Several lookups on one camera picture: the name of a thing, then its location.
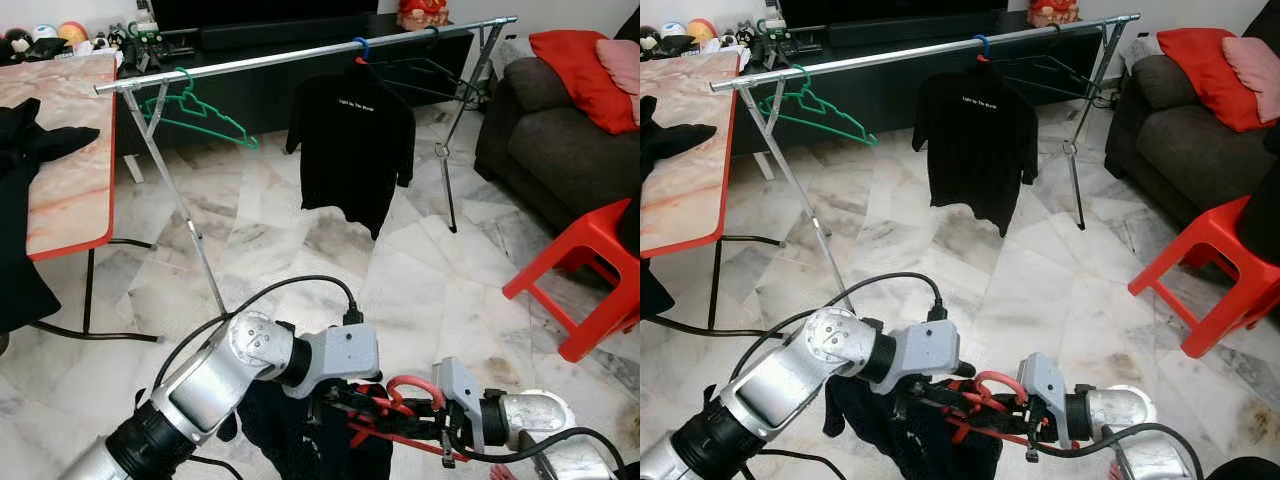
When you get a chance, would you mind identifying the red plastic hanger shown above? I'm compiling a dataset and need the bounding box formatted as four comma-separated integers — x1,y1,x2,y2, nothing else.
945,370,1056,451
345,375,466,466

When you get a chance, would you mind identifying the dark navy shirt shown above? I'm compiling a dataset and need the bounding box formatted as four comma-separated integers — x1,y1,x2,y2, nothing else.
822,375,1001,480
237,380,396,480

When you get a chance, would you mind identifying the red plastic stool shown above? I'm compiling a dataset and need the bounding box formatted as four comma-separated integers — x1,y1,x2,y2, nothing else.
1128,195,1280,359
502,198,641,363

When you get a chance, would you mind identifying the black shirt with red collar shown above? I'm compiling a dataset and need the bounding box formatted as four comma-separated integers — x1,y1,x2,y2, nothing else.
285,58,417,241
912,58,1041,238

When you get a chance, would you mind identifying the dark brown sofa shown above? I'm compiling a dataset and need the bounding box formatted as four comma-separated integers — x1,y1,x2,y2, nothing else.
1105,55,1280,266
473,55,641,236

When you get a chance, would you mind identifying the black television console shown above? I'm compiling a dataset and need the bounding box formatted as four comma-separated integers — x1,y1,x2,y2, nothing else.
115,25,476,161
735,25,1106,156

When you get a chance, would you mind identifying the marble table with red edge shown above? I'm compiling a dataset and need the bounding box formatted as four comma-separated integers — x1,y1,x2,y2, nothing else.
0,52,161,343
640,52,786,331

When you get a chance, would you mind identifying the silver metal clothes rack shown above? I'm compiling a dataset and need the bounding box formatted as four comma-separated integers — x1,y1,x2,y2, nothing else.
710,12,1141,311
95,15,519,316

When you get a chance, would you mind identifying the black loose garment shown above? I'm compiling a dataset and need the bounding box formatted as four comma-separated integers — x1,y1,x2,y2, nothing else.
640,95,719,321
0,98,101,336

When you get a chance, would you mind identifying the black soundbar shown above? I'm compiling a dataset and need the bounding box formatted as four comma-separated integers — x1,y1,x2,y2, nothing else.
828,15,976,49
200,15,346,51

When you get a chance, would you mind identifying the red cushion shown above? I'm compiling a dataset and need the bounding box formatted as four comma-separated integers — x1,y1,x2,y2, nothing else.
1157,28,1276,133
528,30,641,136

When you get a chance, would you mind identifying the black flat television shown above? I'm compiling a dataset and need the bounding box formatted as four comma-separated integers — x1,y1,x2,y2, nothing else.
150,0,381,33
778,0,1009,31

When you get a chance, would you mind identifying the red laughing figurine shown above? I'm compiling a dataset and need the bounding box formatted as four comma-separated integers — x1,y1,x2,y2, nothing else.
1028,0,1081,29
397,0,451,31

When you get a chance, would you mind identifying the pink cushion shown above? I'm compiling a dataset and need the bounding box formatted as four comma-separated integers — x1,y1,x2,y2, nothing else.
596,38,641,96
1222,36,1280,96

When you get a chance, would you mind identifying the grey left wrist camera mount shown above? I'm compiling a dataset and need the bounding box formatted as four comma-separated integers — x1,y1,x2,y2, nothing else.
880,318,963,396
296,322,383,399

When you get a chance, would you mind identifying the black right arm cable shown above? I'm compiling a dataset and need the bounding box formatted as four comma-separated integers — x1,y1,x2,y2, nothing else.
1030,422,1211,480
445,428,629,480

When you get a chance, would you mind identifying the black wire hanger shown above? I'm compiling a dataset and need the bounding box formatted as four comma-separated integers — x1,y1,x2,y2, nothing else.
375,28,471,101
995,25,1101,101

